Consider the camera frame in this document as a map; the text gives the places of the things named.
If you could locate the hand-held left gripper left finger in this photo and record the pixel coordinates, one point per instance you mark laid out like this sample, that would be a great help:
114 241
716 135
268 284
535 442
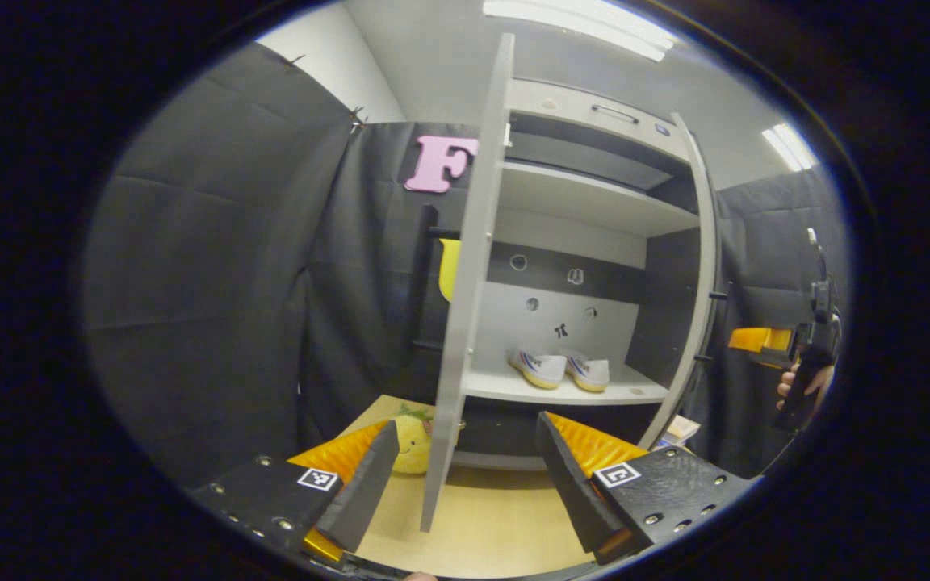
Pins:
364 492

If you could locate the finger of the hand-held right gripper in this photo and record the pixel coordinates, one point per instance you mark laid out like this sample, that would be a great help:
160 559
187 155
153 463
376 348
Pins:
756 340

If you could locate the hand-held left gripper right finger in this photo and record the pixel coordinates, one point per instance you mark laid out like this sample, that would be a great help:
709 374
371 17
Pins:
570 484

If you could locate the white shoe cabinet door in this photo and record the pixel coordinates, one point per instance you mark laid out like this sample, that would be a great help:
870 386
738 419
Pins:
703 242
469 307

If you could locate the white striped canvas shoe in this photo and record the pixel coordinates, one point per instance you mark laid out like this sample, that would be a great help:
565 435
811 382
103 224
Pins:
590 374
539 369

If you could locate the white and grey shoe cabinet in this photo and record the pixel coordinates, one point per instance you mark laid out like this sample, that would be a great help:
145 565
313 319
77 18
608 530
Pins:
578 198

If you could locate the yellow plush toy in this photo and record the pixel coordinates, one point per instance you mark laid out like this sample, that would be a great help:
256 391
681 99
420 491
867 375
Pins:
412 444

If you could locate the white paper booklet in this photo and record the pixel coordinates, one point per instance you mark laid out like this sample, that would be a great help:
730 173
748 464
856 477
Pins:
679 430

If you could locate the small ceiling light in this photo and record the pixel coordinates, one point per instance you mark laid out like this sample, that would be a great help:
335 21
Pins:
789 147

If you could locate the black backdrop cloth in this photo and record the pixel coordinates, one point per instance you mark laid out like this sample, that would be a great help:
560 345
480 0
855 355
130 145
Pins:
215 282

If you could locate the large ceiling light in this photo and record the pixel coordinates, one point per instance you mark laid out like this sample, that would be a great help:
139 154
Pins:
586 28

